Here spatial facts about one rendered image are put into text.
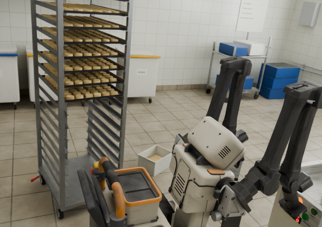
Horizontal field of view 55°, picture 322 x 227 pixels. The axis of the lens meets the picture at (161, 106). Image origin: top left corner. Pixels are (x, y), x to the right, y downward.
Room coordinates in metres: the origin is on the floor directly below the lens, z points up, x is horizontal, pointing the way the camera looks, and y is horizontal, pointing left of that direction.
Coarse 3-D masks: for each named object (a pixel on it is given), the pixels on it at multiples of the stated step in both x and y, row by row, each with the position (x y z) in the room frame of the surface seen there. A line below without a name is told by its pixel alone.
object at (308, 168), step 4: (316, 160) 1.46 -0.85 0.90; (320, 160) 1.47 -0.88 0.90; (304, 164) 1.40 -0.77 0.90; (308, 164) 1.41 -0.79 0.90; (312, 164) 1.41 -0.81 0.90; (316, 164) 1.42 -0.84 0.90; (320, 164) 1.43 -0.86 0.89; (304, 168) 1.39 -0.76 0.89; (308, 168) 1.40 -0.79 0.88; (312, 168) 1.41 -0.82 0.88; (316, 168) 1.43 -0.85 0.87; (320, 168) 1.44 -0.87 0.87; (300, 172) 1.38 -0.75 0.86; (304, 172) 1.39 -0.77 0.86; (308, 172) 1.40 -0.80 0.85; (312, 172) 1.42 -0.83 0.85; (316, 172) 1.43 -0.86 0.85
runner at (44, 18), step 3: (36, 15) 2.27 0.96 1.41; (39, 15) 2.21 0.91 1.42; (42, 15) 2.15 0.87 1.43; (39, 18) 2.21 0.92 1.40; (42, 18) 2.15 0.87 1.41; (45, 18) 2.09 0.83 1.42; (48, 18) 2.02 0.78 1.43; (45, 21) 2.09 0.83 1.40; (48, 21) 2.03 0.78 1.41; (51, 21) 1.97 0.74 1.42; (54, 21) 1.92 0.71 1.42; (54, 24) 1.92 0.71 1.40; (63, 24) 1.79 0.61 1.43; (63, 27) 1.79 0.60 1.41
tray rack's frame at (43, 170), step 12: (36, 36) 2.28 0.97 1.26; (36, 48) 2.27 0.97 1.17; (36, 60) 2.27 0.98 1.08; (36, 72) 2.27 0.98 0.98; (36, 84) 2.27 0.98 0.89; (36, 96) 2.26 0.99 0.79; (36, 108) 2.26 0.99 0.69; (36, 120) 2.26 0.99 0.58; (36, 132) 2.28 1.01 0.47; (84, 156) 2.51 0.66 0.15; (72, 168) 2.29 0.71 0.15; (84, 168) 2.31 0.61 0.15; (48, 180) 2.08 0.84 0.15; (72, 180) 2.12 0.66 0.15; (72, 192) 1.96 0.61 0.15; (72, 204) 1.82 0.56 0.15
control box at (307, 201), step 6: (282, 192) 1.31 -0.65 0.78; (306, 198) 1.20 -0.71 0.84; (306, 204) 1.18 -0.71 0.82; (312, 204) 1.16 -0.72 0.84; (318, 204) 1.16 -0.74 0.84; (318, 210) 1.12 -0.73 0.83; (300, 216) 1.19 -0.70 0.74; (312, 216) 1.14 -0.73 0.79; (318, 216) 1.12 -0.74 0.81; (300, 222) 1.18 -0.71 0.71; (306, 222) 1.16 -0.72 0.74; (312, 222) 1.13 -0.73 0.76; (318, 222) 1.11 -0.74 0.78
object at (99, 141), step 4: (88, 128) 2.54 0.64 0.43; (88, 132) 2.49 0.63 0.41; (92, 132) 2.46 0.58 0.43; (92, 136) 2.42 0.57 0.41; (96, 136) 2.39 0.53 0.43; (96, 140) 2.35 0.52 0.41; (100, 140) 2.32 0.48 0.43; (100, 144) 2.29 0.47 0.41; (104, 144) 2.25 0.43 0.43; (104, 148) 2.23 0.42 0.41; (108, 148) 2.19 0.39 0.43; (108, 152) 2.17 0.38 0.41; (112, 152) 2.14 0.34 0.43; (112, 156) 2.12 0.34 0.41; (116, 156) 2.08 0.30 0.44; (116, 160) 2.06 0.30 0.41
